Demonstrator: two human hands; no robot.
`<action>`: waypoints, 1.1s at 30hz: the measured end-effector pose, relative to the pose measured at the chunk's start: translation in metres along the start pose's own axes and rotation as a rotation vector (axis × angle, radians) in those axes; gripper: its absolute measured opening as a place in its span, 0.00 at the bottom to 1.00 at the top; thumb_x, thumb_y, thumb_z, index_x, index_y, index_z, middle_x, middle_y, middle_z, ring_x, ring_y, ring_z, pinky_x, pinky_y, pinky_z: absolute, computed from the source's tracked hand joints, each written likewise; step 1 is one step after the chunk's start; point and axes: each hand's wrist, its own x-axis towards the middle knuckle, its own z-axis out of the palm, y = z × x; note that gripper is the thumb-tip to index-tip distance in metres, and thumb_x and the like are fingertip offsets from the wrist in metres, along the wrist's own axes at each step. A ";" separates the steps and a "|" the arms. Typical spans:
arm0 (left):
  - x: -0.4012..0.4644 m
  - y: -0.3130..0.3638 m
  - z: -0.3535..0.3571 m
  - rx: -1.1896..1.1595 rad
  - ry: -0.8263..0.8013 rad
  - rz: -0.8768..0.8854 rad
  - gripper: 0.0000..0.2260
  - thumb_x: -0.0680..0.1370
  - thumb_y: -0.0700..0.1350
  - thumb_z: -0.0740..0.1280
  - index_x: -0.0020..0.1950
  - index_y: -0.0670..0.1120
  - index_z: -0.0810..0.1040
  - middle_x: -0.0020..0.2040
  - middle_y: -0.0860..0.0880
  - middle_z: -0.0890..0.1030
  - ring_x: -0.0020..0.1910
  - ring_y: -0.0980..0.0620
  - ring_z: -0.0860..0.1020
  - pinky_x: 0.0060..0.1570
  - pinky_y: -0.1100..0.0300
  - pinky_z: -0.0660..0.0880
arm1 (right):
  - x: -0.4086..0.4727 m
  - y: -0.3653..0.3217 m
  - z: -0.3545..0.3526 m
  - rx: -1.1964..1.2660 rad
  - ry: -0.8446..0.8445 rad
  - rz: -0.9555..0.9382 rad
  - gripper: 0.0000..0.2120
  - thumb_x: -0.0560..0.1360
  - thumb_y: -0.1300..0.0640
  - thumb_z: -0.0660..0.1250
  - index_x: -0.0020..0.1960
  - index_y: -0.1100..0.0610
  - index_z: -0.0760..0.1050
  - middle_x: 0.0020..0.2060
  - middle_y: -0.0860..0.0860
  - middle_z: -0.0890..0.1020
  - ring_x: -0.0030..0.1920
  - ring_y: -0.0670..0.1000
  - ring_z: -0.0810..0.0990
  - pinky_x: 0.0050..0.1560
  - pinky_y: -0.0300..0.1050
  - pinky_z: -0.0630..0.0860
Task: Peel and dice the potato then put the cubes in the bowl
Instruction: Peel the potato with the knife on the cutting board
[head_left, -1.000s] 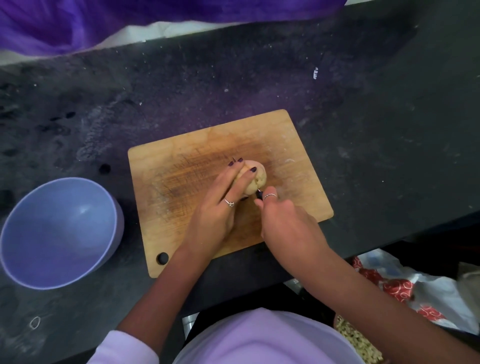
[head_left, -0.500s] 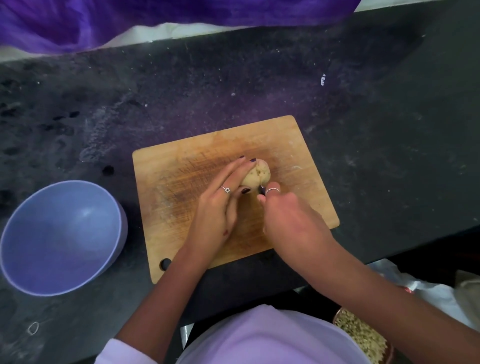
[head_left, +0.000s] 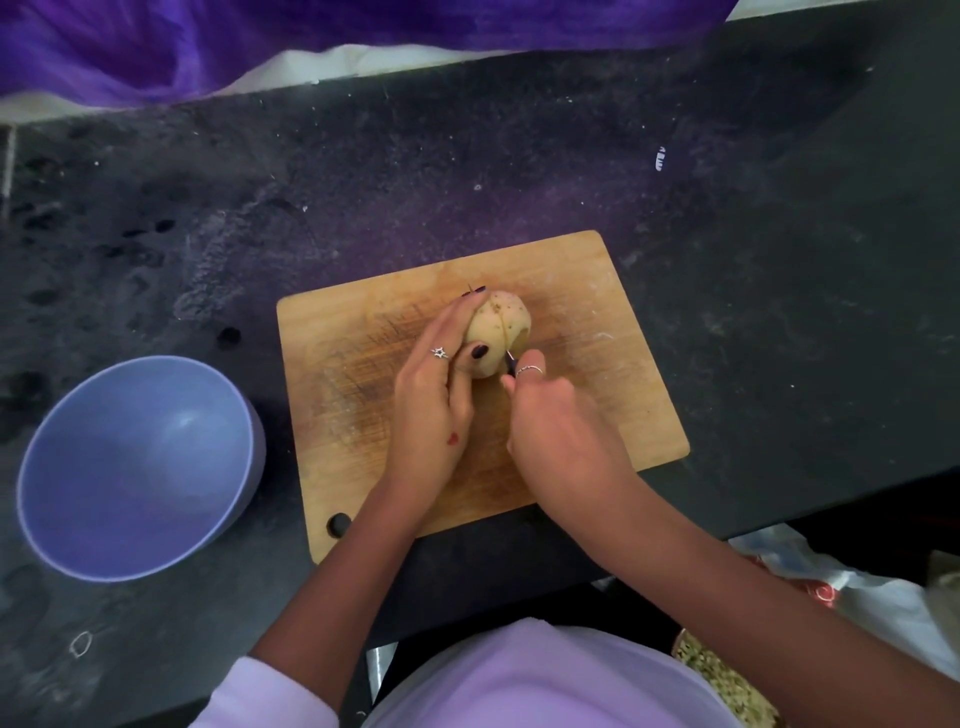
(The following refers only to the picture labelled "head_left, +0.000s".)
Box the person's left forearm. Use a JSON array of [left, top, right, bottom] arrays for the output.
[[247, 487, 429, 707]]

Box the person's right hand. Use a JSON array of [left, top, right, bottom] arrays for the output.
[[499, 348, 647, 527]]

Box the tan potato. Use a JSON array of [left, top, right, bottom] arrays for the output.
[[454, 288, 536, 380]]

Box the person's right forearm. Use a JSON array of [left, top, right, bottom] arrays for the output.
[[585, 472, 960, 728]]

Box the purple cloth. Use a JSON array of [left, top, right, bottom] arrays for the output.
[[0, 0, 744, 111]]

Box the blue bowl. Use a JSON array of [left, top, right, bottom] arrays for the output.
[[16, 354, 267, 584]]

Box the wooden cutting board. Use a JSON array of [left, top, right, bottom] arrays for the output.
[[276, 229, 692, 564]]

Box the red and white plastic bag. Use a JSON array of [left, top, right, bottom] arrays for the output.
[[727, 522, 960, 684]]

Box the person's left hand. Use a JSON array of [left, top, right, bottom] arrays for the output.
[[375, 285, 492, 527]]

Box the brown bowl of seeds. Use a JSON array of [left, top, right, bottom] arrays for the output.
[[670, 627, 782, 728]]

